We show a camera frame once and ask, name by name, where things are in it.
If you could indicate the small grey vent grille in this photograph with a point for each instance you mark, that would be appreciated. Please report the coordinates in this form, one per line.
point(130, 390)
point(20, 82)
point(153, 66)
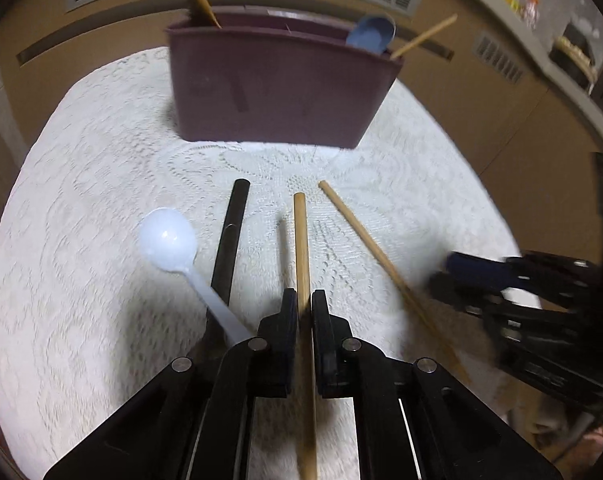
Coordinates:
point(499, 57)

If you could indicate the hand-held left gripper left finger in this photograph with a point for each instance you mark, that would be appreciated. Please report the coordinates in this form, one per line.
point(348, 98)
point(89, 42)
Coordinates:
point(276, 340)

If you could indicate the black pot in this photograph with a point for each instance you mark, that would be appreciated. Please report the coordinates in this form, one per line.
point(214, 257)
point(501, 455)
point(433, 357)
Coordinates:
point(574, 57)

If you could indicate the kitchen counter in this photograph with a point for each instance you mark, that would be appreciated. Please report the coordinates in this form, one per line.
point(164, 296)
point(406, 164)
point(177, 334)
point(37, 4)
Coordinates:
point(581, 105)

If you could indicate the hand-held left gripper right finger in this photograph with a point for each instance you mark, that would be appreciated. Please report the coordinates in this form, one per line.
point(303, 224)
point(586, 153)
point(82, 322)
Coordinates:
point(329, 345)

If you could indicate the blue plastic spoon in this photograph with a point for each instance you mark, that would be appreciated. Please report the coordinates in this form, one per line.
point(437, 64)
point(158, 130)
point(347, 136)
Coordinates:
point(371, 35)

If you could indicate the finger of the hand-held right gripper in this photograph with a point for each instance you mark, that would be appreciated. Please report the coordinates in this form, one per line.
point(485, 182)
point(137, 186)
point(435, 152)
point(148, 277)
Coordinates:
point(476, 267)
point(456, 292)

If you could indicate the white plastic spoon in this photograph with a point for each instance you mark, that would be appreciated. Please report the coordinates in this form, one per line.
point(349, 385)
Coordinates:
point(166, 240)

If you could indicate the white lace tablecloth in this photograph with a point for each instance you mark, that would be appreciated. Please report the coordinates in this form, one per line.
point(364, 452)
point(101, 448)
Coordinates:
point(106, 310)

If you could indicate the clear plastic bottle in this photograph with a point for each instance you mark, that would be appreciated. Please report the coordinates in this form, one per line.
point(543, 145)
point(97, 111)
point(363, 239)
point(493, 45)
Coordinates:
point(531, 7)

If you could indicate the purple plastic utensil holder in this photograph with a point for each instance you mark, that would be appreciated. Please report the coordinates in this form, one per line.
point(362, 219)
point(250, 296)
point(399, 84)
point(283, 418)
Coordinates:
point(281, 95)

